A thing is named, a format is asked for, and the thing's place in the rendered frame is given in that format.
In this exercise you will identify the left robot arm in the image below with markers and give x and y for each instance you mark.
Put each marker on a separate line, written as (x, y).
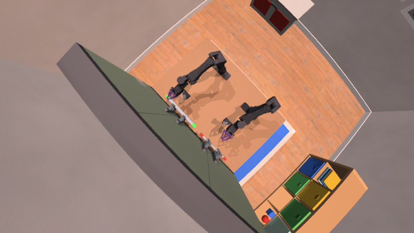
(273, 103)

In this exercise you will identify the white bar with green ends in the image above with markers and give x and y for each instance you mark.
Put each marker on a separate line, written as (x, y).
(182, 113)

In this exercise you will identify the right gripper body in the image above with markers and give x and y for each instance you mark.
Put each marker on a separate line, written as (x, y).
(174, 91)

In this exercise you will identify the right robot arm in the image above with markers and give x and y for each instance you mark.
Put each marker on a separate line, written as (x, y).
(193, 76)

